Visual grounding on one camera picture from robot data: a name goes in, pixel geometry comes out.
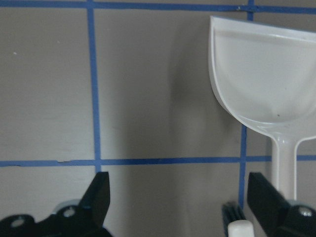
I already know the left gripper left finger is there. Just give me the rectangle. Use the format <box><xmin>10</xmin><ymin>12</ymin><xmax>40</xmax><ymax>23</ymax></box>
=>
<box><xmin>49</xmin><ymin>172</ymin><xmax>110</xmax><ymax>237</ymax></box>

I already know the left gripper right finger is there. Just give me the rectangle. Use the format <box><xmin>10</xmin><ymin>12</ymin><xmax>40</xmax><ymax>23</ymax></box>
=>
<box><xmin>247</xmin><ymin>172</ymin><xmax>316</xmax><ymax>237</ymax></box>

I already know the white dustpan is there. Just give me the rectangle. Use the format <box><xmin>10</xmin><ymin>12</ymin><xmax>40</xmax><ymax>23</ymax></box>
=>
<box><xmin>208</xmin><ymin>16</ymin><xmax>316</xmax><ymax>199</ymax></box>

